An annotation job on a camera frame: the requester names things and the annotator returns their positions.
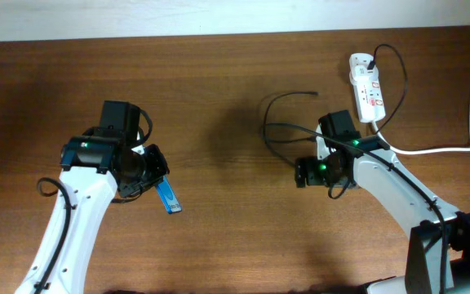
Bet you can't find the blue Galaxy smartphone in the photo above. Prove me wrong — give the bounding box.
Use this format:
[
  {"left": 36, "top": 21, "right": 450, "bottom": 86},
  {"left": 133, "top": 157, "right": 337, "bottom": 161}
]
[{"left": 155, "top": 176, "right": 182, "bottom": 214}]

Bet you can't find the black charger cable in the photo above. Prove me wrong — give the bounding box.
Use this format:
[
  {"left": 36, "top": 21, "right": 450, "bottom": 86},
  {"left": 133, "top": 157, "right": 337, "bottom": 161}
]
[{"left": 261, "top": 43, "right": 409, "bottom": 168}]

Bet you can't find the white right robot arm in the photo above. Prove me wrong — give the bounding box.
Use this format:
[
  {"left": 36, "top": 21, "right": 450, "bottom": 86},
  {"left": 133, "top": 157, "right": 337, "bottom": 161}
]
[{"left": 295, "top": 110, "right": 470, "bottom": 294}]

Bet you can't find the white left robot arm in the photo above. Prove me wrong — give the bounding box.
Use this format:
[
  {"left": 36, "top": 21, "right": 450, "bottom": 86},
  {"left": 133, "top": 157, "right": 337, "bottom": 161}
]
[{"left": 17, "top": 100, "right": 182, "bottom": 293}]

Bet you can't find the white charger plug adapter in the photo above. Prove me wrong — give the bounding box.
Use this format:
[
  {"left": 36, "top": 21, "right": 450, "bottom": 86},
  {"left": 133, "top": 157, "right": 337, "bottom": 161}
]
[{"left": 349, "top": 65, "right": 379, "bottom": 85}]

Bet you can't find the white power strip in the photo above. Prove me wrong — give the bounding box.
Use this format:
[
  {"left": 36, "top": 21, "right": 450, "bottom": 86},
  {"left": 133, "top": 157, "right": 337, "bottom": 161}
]
[{"left": 349, "top": 53, "right": 386, "bottom": 123}]

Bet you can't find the white power strip cord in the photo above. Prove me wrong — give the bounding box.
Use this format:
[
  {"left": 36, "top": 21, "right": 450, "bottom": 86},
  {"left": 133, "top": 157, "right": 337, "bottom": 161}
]
[{"left": 370, "top": 73, "right": 470, "bottom": 156}]

